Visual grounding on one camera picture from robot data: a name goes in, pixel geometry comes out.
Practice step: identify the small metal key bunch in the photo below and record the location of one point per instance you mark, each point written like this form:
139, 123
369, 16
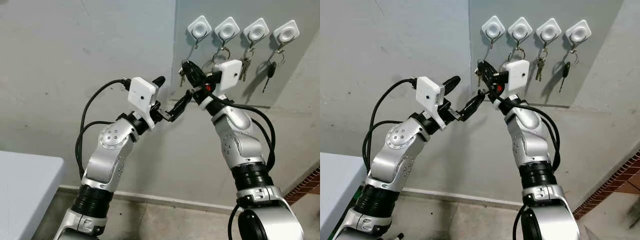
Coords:
244, 70
539, 70
182, 79
478, 79

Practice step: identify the white baseboard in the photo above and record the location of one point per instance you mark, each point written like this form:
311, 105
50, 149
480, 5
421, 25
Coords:
460, 198
150, 199

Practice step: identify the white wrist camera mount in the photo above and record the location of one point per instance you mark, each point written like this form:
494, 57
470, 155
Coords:
142, 95
429, 97
230, 75
517, 76

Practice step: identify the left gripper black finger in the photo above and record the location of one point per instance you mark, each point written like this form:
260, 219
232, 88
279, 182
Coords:
160, 80
471, 107
452, 83
180, 106

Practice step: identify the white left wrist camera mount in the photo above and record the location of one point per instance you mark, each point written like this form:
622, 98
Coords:
142, 95
429, 97

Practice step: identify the white square wall hook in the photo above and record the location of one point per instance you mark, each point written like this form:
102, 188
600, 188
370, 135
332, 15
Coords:
520, 30
578, 33
493, 28
256, 31
286, 34
549, 31
199, 28
227, 30

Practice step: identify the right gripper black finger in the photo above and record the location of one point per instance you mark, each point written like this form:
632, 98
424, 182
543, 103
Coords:
493, 71
198, 71
192, 76
487, 76

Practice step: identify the red brick floor edging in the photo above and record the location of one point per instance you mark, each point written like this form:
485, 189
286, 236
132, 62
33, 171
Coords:
302, 186
605, 185

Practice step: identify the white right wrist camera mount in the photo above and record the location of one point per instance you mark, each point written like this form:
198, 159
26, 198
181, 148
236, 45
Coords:
517, 76
230, 75

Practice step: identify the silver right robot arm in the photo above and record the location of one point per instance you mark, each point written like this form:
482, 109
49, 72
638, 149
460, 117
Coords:
525, 135
240, 135

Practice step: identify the white table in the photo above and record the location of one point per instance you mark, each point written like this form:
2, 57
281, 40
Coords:
337, 190
25, 190

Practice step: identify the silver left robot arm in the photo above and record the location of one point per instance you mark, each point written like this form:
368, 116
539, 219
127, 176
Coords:
107, 150
395, 150

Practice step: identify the grey wall panel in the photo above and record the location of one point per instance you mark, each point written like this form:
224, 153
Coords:
595, 65
295, 80

